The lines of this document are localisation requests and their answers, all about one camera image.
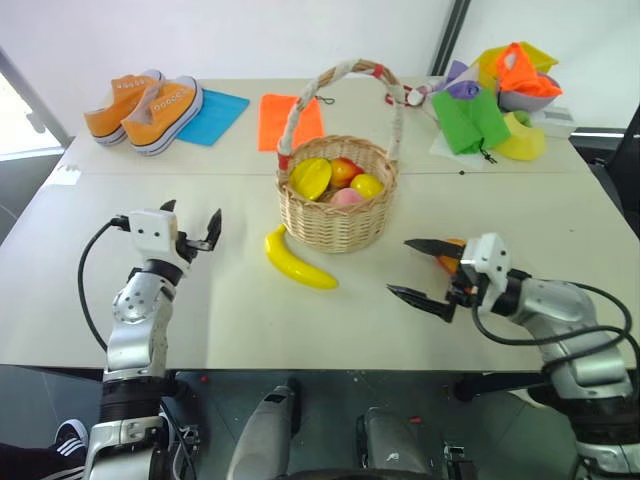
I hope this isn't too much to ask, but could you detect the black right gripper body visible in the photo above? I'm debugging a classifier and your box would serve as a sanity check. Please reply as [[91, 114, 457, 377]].
[[445, 262, 484, 309]]

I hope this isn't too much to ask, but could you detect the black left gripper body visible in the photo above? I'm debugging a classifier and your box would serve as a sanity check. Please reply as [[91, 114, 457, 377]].
[[173, 219, 212, 263]]

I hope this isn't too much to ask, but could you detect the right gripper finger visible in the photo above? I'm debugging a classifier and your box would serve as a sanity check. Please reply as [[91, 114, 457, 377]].
[[385, 283, 458, 324], [403, 238, 468, 261]]

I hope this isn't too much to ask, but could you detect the orange object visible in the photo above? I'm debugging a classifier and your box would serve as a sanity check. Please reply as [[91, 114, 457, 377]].
[[436, 238, 467, 275]]

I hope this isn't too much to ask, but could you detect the orange canvas sneaker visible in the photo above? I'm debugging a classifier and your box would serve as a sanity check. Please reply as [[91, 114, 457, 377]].
[[120, 75, 205, 157], [82, 69, 167, 148]]

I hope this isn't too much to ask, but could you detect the yellow toy banana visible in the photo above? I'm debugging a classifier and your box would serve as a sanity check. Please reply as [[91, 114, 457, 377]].
[[263, 223, 340, 291]]

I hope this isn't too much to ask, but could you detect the yellow toy lemon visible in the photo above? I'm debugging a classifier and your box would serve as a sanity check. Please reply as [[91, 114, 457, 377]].
[[349, 173, 386, 201]]

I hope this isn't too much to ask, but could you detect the blue folded cloth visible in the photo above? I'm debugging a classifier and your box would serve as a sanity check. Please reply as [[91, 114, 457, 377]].
[[175, 88, 251, 148]]

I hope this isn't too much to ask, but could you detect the pink toy peach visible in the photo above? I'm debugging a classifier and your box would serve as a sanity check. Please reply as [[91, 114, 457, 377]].
[[329, 187, 367, 208]]

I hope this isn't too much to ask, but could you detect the yellow toy starfruit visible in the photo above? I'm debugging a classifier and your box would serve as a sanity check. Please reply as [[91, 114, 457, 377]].
[[290, 157, 333, 203]]

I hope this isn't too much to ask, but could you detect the red yellow toy mango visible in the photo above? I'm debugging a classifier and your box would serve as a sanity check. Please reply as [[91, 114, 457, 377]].
[[329, 157, 366, 189]]

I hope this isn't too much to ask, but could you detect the orange folded cloth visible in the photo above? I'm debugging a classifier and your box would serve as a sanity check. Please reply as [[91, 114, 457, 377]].
[[256, 92, 326, 153]]

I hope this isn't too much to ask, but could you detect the yellow plastic holder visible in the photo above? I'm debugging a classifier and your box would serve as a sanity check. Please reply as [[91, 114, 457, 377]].
[[491, 110, 549, 162]]

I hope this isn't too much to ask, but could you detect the grey rounded robot leg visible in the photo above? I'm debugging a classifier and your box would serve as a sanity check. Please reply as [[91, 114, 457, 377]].
[[355, 406, 447, 480], [231, 383, 302, 480]]

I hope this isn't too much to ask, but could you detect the purple fabric bag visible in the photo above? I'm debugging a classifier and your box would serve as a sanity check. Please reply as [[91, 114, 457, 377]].
[[443, 59, 485, 100]]

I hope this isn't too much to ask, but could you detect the grey bowl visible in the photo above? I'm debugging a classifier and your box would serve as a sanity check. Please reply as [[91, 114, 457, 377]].
[[498, 73, 562, 114]]

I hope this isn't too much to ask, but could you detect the white box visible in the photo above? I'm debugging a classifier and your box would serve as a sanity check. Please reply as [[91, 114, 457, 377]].
[[531, 105, 579, 138]]

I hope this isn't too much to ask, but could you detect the orange fabric bag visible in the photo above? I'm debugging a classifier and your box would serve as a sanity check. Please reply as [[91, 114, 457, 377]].
[[495, 43, 565, 99]]

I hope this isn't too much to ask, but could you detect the yellow plastic bin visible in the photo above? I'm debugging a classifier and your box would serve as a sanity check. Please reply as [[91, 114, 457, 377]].
[[471, 41, 560, 84]]

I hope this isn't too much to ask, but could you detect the black striped sneaker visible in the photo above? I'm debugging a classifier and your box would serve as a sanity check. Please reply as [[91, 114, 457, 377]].
[[0, 418, 92, 480]]

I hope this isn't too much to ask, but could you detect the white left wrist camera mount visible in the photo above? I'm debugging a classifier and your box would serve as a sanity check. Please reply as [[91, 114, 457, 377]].
[[128, 209, 178, 257]]

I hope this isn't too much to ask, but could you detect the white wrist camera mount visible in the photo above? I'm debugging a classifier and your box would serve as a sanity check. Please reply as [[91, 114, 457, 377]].
[[459, 232, 512, 307], [128, 209, 178, 257]]

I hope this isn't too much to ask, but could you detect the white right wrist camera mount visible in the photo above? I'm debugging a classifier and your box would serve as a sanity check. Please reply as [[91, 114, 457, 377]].
[[459, 232, 512, 307]]

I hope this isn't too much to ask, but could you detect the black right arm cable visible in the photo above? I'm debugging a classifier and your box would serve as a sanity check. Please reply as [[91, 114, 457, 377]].
[[471, 279, 635, 374]]

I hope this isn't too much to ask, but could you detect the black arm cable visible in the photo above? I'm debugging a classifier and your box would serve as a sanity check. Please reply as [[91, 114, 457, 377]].
[[76, 215, 132, 352], [471, 279, 635, 374]]

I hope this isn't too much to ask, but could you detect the wicker basket with handle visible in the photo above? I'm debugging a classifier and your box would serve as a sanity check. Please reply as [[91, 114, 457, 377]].
[[275, 58, 406, 255]]

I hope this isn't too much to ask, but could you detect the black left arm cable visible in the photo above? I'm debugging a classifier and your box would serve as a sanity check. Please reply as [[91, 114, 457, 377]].
[[76, 215, 132, 352]]

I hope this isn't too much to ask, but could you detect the green drawstring bag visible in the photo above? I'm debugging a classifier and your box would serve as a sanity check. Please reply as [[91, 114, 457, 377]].
[[430, 89, 512, 156]]

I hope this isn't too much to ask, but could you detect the grey metal post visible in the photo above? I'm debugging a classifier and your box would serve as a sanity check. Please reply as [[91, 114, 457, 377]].
[[0, 45, 70, 147]]

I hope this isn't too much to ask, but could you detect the dark window frame post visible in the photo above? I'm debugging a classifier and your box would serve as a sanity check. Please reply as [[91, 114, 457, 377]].
[[428, 0, 472, 77]]

